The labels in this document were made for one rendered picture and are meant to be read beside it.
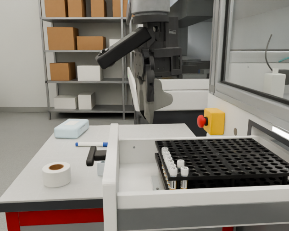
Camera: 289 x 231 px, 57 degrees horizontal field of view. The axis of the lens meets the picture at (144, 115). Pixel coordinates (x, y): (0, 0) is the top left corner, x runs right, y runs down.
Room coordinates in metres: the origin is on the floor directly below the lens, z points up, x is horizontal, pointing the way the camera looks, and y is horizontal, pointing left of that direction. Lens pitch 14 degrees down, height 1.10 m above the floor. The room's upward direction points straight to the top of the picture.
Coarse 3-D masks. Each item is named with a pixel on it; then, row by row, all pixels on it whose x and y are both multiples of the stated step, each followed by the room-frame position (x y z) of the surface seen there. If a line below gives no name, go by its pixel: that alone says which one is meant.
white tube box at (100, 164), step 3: (99, 162) 0.68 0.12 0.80; (102, 162) 0.69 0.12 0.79; (99, 165) 0.67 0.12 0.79; (102, 165) 0.67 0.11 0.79; (99, 168) 0.67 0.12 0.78; (102, 168) 0.67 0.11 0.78; (99, 171) 0.67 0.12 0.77; (102, 171) 0.67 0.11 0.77; (99, 174) 0.67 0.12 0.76; (102, 174) 0.67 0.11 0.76
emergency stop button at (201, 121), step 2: (198, 116) 0.82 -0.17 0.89; (200, 116) 0.81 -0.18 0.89; (202, 116) 0.81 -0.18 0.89; (198, 118) 0.81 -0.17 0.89; (200, 118) 0.80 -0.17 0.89; (202, 118) 0.80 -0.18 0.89; (204, 118) 0.81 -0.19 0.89; (198, 120) 0.81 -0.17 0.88; (200, 120) 0.80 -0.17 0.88; (202, 120) 0.80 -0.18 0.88; (204, 120) 0.81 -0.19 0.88; (198, 122) 0.81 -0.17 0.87; (200, 122) 0.80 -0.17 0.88; (202, 122) 0.80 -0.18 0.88; (204, 122) 0.81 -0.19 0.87; (198, 124) 0.81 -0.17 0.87; (200, 124) 0.80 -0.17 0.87; (202, 124) 0.80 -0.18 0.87; (204, 124) 0.81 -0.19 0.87; (200, 126) 0.80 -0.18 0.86; (202, 126) 0.80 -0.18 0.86
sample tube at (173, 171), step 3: (171, 168) 0.39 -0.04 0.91; (174, 168) 0.39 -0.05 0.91; (171, 171) 0.39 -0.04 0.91; (174, 171) 0.39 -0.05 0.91; (177, 171) 0.39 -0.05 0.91; (171, 174) 0.39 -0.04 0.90; (174, 174) 0.39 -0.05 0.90; (171, 183) 0.39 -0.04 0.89; (174, 183) 0.39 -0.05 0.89; (171, 186) 0.39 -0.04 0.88; (174, 186) 0.39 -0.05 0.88; (171, 189) 0.39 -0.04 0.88; (174, 189) 0.39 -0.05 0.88
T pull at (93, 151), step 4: (92, 148) 0.48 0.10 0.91; (96, 148) 0.49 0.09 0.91; (92, 152) 0.46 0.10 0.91; (96, 152) 0.46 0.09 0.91; (100, 152) 0.46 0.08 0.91; (104, 152) 0.46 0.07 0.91; (88, 156) 0.44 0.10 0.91; (92, 156) 0.44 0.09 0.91; (96, 156) 0.45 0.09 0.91; (100, 156) 0.45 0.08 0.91; (104, 156) 0.45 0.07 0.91; (88, 160) 0.43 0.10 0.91; (92, 160) 0.43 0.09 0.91; (96, 160) 0.45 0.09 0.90; (100, 160) 0.45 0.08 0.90; (104, 160) 0.45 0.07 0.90; (88, 164) 0.42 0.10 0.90; (92, 164) 0.43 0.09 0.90
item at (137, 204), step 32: (128, 160) 0.58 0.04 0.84; (288, 160) 0.49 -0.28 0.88; (128, 192) 0.35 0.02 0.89; (160, 192) 0.35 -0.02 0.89; (192, 192) 0.35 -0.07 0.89; (224, 192) 0.35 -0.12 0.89; (256, 192) 0.36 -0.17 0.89; (288, 192) 0.36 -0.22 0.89; (128, 224) 0.34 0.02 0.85; (160, 224) 0.34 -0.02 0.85; (192, 224) 0.35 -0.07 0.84; (224, 224) 0.35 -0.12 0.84; (256, 224) 0.36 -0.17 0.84
